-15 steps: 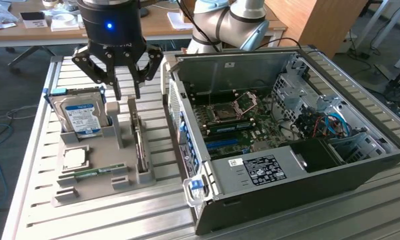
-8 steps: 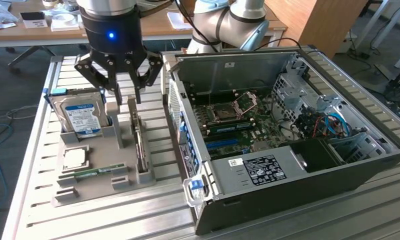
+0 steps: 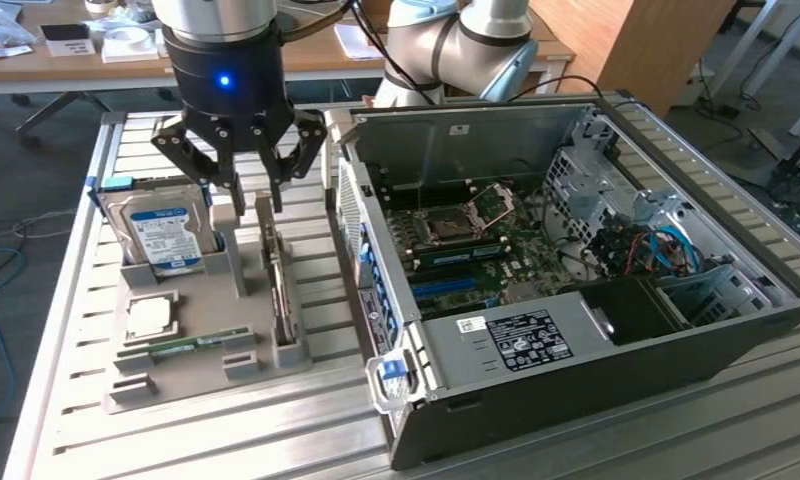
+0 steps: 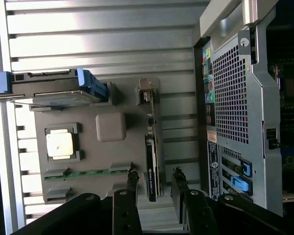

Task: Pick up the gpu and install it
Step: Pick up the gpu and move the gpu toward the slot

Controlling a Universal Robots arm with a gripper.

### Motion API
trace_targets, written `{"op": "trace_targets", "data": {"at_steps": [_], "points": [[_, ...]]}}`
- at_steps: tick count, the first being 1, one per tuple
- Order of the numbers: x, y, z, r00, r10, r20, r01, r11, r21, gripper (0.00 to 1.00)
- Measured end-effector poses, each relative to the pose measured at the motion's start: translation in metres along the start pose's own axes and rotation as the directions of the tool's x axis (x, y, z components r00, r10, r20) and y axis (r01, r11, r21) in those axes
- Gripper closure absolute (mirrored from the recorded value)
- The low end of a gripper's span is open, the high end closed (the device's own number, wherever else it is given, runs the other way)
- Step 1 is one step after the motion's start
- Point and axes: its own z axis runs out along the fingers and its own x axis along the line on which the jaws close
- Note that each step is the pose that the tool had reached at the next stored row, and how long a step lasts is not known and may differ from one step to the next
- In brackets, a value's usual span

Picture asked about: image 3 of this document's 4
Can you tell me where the CPU socket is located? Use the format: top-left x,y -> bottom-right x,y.
424,204 -> 487,242

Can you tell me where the wooden desk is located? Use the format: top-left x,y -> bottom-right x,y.
0,0 -> 579,109

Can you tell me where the green motherboard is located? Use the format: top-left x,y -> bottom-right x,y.
372,177 -> 586,321

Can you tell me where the black cable behind case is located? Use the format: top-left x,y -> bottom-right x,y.
511,74 -> 648,109

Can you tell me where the white paper stack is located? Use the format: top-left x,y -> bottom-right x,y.
335,22 -> 389,61

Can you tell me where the blue disk wire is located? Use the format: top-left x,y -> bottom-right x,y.
647,225 -> 703,275

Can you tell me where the grey power supply unit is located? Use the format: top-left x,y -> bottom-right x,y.
419,291 -> 620,392

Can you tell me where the perforated metal disk bay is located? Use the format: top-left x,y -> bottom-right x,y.
544,144 -> 642,241

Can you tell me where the grey floor cable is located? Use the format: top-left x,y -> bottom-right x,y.
0,208 -> 79,240

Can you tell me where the hard disk with blue carrier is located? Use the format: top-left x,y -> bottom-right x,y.
87,174 -> 227,277

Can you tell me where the RAM stick with green label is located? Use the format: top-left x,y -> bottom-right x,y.
415,242 -> 510,270

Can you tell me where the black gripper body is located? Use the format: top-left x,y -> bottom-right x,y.
163,22 -> 296,151

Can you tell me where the grey lower drive cage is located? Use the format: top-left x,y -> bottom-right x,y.
656,264 -> 775,326

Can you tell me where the red disk wire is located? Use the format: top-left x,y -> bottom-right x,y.
630,233 -> 656,274

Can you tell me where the white tape roll box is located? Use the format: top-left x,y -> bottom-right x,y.
99,26 -> 161,64

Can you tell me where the grey parts rack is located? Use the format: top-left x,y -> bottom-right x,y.
99,199 -> 313,416

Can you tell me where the silver CPU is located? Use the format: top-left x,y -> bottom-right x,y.
124,298 -> 176,341

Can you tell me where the PCIe expansion slot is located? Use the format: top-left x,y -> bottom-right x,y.
410,274 -> 480,299

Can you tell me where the black open PC case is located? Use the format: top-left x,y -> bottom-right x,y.
320,88 -> 800,472

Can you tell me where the white box with black label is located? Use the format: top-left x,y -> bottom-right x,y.
39,23 -> 97,58

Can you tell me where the metal socket cover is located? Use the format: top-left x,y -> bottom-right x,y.
464,182 -> 515,226

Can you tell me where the black floor stand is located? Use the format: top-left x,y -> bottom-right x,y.
746,127 -> 800,211

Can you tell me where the wooden cabinet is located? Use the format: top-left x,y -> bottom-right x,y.
530,0 -> 739,117

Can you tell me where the graphics card with metal bracket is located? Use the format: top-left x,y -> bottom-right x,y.
252,192 -> 301,347

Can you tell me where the blue case release latch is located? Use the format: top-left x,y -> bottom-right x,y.
379,357 -> 405,386

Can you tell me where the clear plastic bag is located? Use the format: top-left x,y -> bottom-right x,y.
0,0 -> 40,47

